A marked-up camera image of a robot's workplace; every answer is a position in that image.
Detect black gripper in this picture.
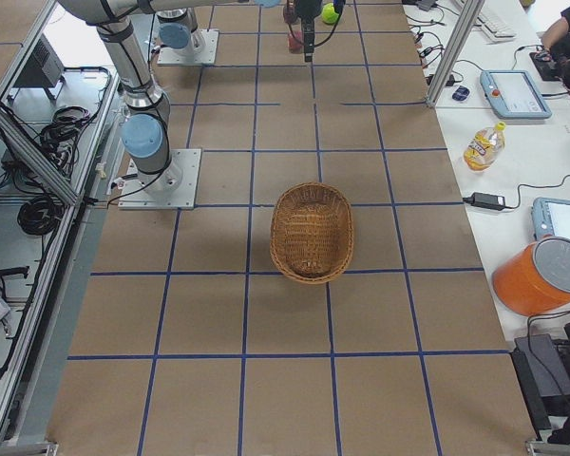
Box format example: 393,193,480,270
294,0,322,63

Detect dark red apple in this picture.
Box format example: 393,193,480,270
282,5,297,25

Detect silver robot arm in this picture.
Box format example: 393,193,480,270
157,8,204,55
60,1,218,194

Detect brown wicker basket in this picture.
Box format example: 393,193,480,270
270,182,354,285

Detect green apple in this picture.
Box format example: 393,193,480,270
320,3,340,25

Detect blue computer mouse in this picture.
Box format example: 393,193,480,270
451,85,470,102

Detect white keyboard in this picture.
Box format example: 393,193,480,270
476,2,517,43

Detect blue teach pendant far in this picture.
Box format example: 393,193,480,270
480,70,552,120

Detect blue teach pendant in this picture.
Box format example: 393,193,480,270
480,70,552,120
531,198,570,239

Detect yellow juice bottle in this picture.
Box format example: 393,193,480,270
463,122,506,171

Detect black power adapter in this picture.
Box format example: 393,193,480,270
463,192,506,211

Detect grey control box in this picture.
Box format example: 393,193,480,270
13,34,65,101

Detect blue teach pendant near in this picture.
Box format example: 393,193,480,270
531,198,570,239

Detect orange bucket with grey lid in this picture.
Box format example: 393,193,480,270
492,237,570,316

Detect black box on table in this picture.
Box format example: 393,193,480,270
510,334,570,434

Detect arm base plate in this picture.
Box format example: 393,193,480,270
117,148,202,210
158,28,219,67

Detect aluminium frame post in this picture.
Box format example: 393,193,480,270
426,0,485,107

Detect coiled black cables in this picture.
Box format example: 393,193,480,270
17,195,59,237

